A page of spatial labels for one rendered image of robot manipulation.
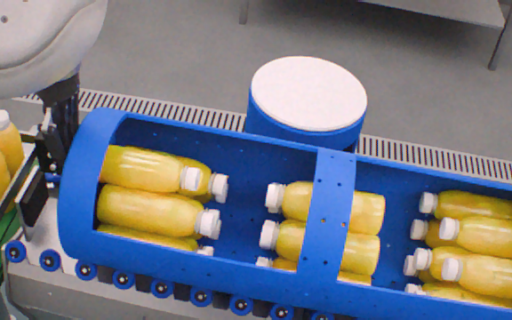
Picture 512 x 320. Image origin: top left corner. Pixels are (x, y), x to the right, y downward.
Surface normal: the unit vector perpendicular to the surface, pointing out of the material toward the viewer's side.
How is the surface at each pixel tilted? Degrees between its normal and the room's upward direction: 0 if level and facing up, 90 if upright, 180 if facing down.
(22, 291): 70
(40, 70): 118
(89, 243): 85
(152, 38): 0
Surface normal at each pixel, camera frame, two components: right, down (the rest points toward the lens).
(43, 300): -0.13, 0.40
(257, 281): -0.16, 0.65
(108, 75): 0.10, -0.71
